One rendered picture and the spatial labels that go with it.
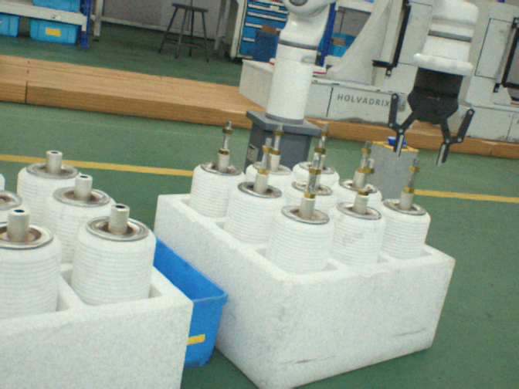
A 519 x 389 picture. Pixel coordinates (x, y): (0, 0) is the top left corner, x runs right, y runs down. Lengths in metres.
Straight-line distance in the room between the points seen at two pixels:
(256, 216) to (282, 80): 0.52
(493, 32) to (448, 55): 2.64
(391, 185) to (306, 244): 0.45
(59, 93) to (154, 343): 2.09
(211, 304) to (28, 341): 0.32
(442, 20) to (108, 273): 0.64
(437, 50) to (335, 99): 2.15
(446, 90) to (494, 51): 2.66
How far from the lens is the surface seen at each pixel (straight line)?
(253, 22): 6.49
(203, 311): 0.94
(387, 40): 3.41
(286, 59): 1.45
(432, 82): 1.06
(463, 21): 1.06
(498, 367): 1.25
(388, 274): 1.03
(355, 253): 1.01
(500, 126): 3.77
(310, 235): 0.92
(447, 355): 1.23
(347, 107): 3.22
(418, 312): 1.14
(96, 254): 0.75
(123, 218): 0.77
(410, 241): 1.10
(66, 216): 0.85
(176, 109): 2.86
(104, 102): 2.80
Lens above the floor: 0.53
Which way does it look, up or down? 16 degrees down
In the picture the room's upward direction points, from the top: 11 degrees clockwise
